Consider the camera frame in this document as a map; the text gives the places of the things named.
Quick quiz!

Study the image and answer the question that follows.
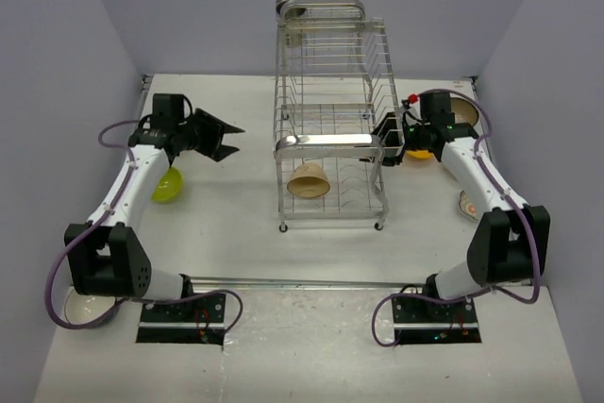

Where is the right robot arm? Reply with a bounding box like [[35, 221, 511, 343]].
[[400, 89, 551, 321]]

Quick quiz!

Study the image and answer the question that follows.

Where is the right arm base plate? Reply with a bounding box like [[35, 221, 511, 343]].
[[392, 297, 482, 345]]

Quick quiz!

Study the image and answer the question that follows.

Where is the yellow orange bowl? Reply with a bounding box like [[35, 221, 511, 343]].
[[407, 150, 433, 160]]

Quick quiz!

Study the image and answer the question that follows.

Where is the dark blue bowl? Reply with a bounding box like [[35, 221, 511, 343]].
[[450, 96, 479, 126]]

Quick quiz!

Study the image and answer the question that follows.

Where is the stainless steel dish rack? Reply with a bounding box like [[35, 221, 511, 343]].
[[273, 0, 403, 232]]

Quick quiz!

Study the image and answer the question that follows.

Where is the beige scalloped bowl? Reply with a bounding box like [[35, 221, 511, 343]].
[[458, 191, 480, 222]]

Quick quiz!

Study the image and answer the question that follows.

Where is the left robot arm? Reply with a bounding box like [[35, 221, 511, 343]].
[[64, 93, 242, 321]]

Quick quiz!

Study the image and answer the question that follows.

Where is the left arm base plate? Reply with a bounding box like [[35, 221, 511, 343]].
[[136, 294, 227, 346]]

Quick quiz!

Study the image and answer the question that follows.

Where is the lime green bowl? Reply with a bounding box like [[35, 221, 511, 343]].
[[151, 167, 183, 203]]

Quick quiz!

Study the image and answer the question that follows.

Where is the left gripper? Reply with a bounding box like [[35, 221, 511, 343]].
[[175, 109, 243, 161]]

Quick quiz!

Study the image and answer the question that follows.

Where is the aluminium table rail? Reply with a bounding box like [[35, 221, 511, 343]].
[[191, 277, 407, 292]]

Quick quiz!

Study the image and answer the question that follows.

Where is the white bowl dark outside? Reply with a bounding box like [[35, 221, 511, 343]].
[[63, 289, 119, 328]]

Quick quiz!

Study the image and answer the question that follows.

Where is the steel perforated cutlery holder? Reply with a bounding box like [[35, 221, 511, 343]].
[[276, 0, 306, 48]]

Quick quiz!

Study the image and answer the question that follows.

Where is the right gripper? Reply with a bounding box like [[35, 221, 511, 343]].
[[354, 112, 431, 167]]

